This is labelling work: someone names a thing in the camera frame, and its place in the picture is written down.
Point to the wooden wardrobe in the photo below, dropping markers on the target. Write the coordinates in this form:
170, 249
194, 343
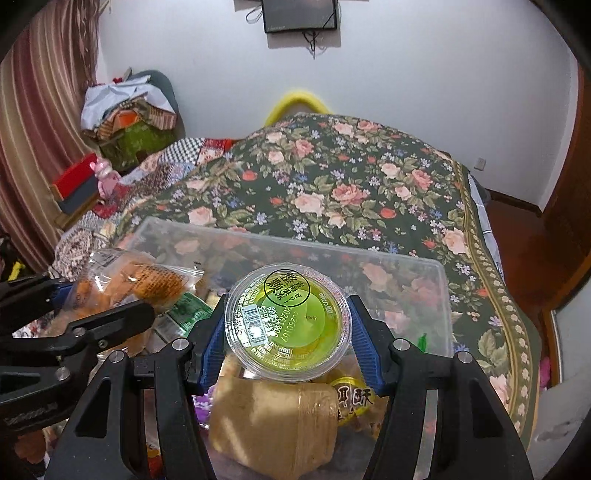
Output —
570, 194

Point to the grey box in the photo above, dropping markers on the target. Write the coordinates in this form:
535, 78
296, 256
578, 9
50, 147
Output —
81, 198

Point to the grey chair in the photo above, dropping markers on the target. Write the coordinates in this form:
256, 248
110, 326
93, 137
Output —
161, 87

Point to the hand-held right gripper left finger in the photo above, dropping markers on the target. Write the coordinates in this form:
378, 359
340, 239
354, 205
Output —
208, 357

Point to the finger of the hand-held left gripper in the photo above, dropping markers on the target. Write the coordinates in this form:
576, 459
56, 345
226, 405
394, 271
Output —
115, 321
62, 294

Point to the striped brown curtain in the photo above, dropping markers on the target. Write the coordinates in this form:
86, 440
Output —
37, 138

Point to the pink rabbit toy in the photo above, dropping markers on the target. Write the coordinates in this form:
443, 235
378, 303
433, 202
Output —
106, 182

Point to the bed mattress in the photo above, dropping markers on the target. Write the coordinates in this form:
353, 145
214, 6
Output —
479, 194

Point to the purple label white packet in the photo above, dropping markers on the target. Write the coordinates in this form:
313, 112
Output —
202, 408

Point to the clear plastic container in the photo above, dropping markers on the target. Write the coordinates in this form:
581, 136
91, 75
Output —
406, 295

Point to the green jelly cup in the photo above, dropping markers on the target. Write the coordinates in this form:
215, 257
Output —
286, 323

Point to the small black monitor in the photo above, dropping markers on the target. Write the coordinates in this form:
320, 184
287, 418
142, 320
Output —
300, 14

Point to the clear bag of brown snacks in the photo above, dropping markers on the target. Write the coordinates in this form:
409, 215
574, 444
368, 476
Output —
124, 281

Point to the yellow cake packet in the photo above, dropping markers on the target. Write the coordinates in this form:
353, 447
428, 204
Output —
272, 415

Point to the pile of clothes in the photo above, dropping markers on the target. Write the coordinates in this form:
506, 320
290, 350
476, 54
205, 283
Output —
120, 104

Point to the yellow hoop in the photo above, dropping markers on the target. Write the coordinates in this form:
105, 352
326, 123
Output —
295, 98

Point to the yellow crisp snack bag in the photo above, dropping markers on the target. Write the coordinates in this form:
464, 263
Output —
351, 399

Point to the red box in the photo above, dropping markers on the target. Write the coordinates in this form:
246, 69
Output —
74, 175

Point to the white wall outlet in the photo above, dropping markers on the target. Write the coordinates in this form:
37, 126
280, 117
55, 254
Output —
481, 164

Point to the green cloth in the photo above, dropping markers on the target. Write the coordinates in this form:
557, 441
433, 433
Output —
134, 143

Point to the green snack packet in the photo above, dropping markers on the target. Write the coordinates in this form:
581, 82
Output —
187, 314

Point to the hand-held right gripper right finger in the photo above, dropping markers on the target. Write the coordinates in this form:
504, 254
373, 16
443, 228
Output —
365, 355

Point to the patchwork quilt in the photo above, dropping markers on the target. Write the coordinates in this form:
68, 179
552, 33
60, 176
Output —
157, 170

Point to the frosted sliding door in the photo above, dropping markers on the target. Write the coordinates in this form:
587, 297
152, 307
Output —
565, 341

